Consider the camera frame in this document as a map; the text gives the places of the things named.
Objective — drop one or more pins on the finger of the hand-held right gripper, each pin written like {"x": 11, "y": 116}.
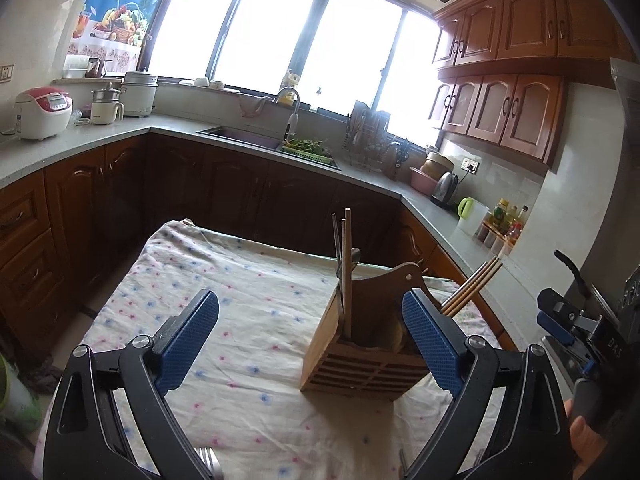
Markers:
{"x": 555, "y": 317}
{"x": 575, "y": 275}

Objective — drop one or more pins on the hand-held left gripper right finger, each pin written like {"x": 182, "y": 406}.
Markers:
{"x": 430, "y": 345}

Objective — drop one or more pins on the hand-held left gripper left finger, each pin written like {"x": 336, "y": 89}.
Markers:
{"x": 187, "y": 345}

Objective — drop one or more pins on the wooden chopsticks pile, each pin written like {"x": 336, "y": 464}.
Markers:
{"x": 472, "y": 287}

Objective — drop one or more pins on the wooden utensil holder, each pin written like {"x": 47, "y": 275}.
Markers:
{"x": 360, "y": 365}

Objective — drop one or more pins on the slanted wooden chopsticks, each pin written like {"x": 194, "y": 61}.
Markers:
{"x": 482, "y": 287}

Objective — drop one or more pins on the metal spoon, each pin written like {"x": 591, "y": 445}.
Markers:
{"x": 355, "y": 256}

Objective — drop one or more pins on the person's right hand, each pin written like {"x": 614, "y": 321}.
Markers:
{"x": 587, "y": 445}

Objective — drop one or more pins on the white floral tablecloth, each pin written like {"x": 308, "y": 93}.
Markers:
{"x": 240, "y": 300}

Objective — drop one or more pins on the group of seasoning bottles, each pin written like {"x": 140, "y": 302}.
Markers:
{"x": 510, "y": 217}

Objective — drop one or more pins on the seasoning container rack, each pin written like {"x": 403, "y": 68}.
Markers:
{"x": 492, "y": 242}

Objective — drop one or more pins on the metal fork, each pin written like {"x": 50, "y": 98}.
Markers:
{"x": 204, "y": 456}

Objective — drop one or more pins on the dark utensil in holder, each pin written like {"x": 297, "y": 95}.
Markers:
{"x": 344, "y": 260}

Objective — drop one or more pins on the silver fork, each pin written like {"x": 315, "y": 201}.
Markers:
{"x": 216, "y": 465}

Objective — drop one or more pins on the long metal chopstick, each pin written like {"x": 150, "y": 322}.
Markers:
{"x": 335, "y": 235}

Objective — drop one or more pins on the dark cloth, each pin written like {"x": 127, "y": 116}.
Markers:
{"x": 42, "y": 377}

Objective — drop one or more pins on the wooden lower cabinets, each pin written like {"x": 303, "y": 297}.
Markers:
{"x": 200, "y": 195}

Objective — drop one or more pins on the wooden cabinets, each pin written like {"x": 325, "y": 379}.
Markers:
{"x": 200, "y": 195}
{"x": 505, "y": 60}

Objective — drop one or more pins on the steel electric kettle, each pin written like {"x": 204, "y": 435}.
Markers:
{"x": 445, "y": 190}

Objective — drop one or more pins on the pink basin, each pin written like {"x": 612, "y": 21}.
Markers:
{"x": 422, "y": 182}

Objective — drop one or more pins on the green plastic container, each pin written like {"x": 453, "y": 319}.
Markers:
{"x": 17, "y": 395}

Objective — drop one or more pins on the beige lidded pot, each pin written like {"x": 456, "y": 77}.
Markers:
{"x": 437, "y": 162}

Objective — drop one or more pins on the dark utensil holder with scissors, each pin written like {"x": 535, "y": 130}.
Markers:
{"x": 401, "y": 157}

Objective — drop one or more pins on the kitchen sink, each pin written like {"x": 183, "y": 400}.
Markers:
{"x": 240, "y": 137}

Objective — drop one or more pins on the grey kitchen countertop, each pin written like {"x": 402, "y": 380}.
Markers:
{"x": 175, "y": 127}

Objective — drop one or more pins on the wooden upper cabinets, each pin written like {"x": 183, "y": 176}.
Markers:
{"x": 505, "y": 60}

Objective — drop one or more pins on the green basket of vegetables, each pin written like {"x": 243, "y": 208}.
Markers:
{"x": 307, "y": 149}

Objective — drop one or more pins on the beige dish cloth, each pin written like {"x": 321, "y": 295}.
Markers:
{"x": 252, "y": 105}

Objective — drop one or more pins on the small white electric pot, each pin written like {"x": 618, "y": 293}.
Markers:
{"x": 106, "y": 105}

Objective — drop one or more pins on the chrome kitchen faucet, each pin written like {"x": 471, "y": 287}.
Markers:
{"x": 291, "y": 110}

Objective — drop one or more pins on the large white rice cooker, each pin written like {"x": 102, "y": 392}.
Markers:
{"x": 140, "y": 92}

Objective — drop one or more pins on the white bowls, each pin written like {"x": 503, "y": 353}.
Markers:
{"x": 207, "y": 83}

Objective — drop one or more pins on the white and red rice cooker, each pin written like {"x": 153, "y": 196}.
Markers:
{"x": 42, "y": 112}

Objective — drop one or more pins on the yellow bottle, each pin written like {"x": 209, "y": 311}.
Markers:
{"x": 290, "y": 85}

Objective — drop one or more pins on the dark jar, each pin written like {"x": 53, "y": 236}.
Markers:
{"x": 93, "y": 68}

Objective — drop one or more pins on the white container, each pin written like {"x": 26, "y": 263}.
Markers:
{"x": 75, "y": 66}

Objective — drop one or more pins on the large kitchen window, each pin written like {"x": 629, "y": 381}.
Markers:
{"x": 280, "y": 40}

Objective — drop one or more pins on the wall socket with plug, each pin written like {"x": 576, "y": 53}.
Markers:
{"x": 471, "y": 165}

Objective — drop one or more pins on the double wall socket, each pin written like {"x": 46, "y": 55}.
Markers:
{"x": 6, "y": 73}

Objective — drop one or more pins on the fruit and palm wall poster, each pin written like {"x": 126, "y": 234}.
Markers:
{"x": 125, "y": 5}

